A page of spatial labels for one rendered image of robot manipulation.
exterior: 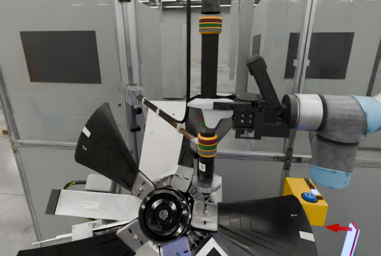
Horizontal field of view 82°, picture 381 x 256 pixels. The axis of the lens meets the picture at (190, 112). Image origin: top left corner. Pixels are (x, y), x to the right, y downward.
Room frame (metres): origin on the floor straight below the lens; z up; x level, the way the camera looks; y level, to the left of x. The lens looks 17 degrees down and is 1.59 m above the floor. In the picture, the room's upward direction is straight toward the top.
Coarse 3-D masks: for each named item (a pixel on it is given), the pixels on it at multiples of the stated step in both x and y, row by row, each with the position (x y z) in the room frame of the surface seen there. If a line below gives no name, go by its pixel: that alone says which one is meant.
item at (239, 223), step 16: (224, 208) 0.47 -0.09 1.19; (240, 208) 0.47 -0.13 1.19; (256, 208) 0.47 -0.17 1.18; (272, 208) 0.47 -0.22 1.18; (288, 208) 0.47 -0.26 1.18; (224, 224) 0.41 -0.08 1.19; (240, 224) 0.42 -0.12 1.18; (256, 224) 0.42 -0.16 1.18; (272, 224) 0.43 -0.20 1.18; (288, 224) 0.43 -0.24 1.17; (304, 224) 0.43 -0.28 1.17; (240, 240) 0.38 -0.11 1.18; (256, 240) 0.39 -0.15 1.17; (272, 240) 0.39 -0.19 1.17; (288, 240) 0.39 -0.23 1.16; (304, 240) 0.40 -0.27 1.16
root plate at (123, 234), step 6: (132, 222) 0.43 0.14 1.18; (126, 228) 0.42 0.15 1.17; (132, 228) 0.43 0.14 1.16; (138, 228) 0.43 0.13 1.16; (120, 234) 0.42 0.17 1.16; (126, 234) 0.42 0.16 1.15; (132, 234) 0.43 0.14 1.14; (138, 234) 0.43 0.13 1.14; (126, 240) 0.42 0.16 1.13; (132, 240) 0.43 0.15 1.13; (138, 240) 0.43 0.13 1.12; (144, 240) 0.44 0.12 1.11; (132, 246) 0.43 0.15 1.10; (138, 246) 0.43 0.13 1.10
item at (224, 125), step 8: (192, 112) 0.66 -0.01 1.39; (200, 112) 0.64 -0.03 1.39; (192, 120) 0.64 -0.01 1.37; (224, 120) 0.56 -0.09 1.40; (192, 128) 0.62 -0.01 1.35; (216, 128) 0.55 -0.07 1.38; (224, 128) 0.54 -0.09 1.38; (184, 136) 0.62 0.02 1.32; (184, 144) 0.60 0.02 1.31; (184, 152) 0.57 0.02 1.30; (184, 160) 0.55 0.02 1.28; (192, 160) 0.52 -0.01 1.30
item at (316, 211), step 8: (288, 184) 0.74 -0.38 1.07; (296, 184) 0.73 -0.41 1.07; (304, 184) 0.73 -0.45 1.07; (288, 192) 0.72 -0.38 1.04; (296, 192) 0.68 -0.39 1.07; (304, 200) 0.64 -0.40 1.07; (320, 200) 0.64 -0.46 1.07; (304, 208) 0.62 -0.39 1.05; (312, 208) 0.62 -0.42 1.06; (320, 208) 0.62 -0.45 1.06; (312, 216) 0.62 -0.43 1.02; (320, 216) 0.62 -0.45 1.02; (312, 224) 0.62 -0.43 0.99; (320, 224) 0.62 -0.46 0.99
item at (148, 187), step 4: (136, 176) 0.51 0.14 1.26; (140, 176) 0.50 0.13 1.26; (144, 176) 0.49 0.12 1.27; (136, 180) 0.51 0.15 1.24; (140, 180) 0.50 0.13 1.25; (144, 180) 0.49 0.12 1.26; (148, 180) 0.49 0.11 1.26; (136, 184) 0.51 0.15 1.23; (140, 184) 0.50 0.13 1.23; (144, 184) 0.50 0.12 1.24; (148, 184) 0.49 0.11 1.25; (152, 184) 0.48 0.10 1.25; (132, 188) 0.52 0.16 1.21; (136, 188) 0.52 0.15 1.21; (144, 188) 0.50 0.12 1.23; (148, 188) 0.49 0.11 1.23; (152, 188) 0.48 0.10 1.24; (136, 192) 0.52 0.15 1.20; (140, 192) 0.51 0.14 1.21; (144, 192) 0.50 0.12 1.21; (148, 192) 0.49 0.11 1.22; (140, 196) 0.51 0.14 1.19; (144, 196) 0.50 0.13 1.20
